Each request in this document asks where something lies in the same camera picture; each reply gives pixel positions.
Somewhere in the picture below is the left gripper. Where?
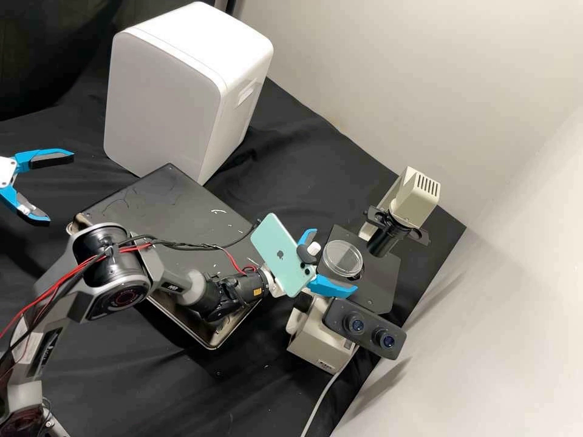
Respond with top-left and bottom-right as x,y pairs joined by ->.
0,147 -> 75,225

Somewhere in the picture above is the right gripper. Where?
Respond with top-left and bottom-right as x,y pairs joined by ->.
267,228 -> 359,299

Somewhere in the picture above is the petri dish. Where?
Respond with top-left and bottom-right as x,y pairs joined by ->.
322,239 -> 366,277

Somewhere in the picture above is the cream microscope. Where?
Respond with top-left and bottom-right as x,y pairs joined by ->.
285,165 -> 443,365

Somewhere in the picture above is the black tray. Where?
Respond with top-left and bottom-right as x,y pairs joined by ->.
68,163 -> 264,351

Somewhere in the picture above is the white box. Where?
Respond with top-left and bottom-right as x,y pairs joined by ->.
103,1 -> 274,186

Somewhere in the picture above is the right wrist camera phone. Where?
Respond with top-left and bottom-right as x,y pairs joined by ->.
249,212 -> 325,299

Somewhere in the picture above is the black cable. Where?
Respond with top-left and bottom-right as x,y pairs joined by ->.
107,220 -> 261,256

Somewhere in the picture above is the grey cable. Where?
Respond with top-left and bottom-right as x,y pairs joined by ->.
303,363 -> 348,437

